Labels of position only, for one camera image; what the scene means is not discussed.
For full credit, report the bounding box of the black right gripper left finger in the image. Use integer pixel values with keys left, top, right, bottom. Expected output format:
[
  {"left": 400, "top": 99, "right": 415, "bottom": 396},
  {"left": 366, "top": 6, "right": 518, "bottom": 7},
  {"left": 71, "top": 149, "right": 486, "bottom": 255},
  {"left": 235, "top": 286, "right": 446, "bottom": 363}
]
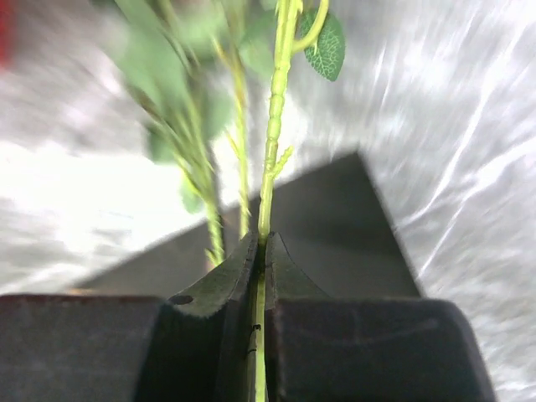
[{"left": 1, "top": 234, "right": 257, "bottom": 401}]

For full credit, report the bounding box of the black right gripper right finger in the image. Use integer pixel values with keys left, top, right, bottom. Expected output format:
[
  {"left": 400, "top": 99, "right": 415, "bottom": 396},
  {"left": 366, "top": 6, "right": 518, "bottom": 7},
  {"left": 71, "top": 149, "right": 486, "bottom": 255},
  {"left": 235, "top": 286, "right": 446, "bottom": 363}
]
[{"left": 265, "top": 233, "right": 496, "bottom": 401}]

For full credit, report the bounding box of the black wrapping paper cone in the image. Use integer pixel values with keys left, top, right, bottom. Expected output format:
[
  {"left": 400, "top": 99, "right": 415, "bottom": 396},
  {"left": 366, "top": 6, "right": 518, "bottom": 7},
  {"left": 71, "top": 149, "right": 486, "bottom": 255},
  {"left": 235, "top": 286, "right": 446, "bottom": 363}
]
[{"left": 75, "top": 152, "right": 421, "bottom": 298}]

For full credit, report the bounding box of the pink artificial flower bouquet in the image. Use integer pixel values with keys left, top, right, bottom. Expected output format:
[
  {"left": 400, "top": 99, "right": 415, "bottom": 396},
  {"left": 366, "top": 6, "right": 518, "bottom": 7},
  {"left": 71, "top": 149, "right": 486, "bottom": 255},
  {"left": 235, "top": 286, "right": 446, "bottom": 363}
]
[{"left": 90, "top": 0, "right": 348, "bottom": 402}]

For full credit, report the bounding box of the red plastic shopping basket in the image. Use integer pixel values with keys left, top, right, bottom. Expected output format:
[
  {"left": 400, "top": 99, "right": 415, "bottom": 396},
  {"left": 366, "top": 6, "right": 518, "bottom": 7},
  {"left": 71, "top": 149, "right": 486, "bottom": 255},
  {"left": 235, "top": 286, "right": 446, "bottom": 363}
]
[{"left": 0, "top": 0, "right": 16, "bottom": 69}]

